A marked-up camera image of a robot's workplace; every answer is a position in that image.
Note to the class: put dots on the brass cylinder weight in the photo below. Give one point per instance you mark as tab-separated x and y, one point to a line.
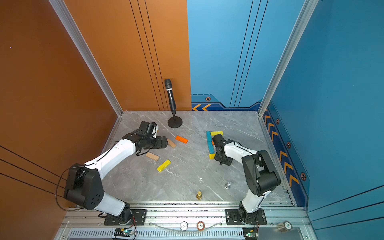
199	195

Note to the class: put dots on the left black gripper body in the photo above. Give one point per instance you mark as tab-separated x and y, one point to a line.
156	143

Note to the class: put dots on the left green circuit board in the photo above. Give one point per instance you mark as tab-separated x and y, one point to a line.
124	233

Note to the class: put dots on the tan block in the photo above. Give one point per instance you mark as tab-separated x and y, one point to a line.
152	156
171	143

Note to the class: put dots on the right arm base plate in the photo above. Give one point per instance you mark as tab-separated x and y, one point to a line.
241	217

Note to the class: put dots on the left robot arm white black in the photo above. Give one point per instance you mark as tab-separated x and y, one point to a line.
84	185

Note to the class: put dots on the copper round disc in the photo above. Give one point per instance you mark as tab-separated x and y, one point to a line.
200	226

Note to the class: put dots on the right green circuit board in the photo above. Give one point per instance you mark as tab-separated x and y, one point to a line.
250	234

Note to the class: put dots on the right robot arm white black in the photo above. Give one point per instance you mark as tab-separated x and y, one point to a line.
260	174

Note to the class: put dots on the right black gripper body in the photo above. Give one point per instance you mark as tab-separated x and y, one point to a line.
222	159

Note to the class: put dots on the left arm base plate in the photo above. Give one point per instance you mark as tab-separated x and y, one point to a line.
136	217

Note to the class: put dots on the tan block upper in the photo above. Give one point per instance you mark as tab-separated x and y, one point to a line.
171	143

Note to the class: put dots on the tan block lower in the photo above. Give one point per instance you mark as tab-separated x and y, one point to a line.
152	156

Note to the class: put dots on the black microphone on stand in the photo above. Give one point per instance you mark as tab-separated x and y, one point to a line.
173	122

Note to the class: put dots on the white round disc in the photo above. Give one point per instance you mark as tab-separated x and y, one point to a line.
183	226

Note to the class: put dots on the teal block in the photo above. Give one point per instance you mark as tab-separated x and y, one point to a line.
209	137
211	148

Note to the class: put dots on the green circuit board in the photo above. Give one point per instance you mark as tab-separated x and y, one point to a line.
250	234
124	233

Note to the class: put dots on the yellow block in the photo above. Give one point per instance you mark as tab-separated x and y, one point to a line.
211	156
214	133

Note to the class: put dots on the yellow block diagonal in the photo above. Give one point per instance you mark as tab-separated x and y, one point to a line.
163	166

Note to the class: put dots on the aluminium front rail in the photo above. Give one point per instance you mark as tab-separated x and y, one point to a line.
171	214

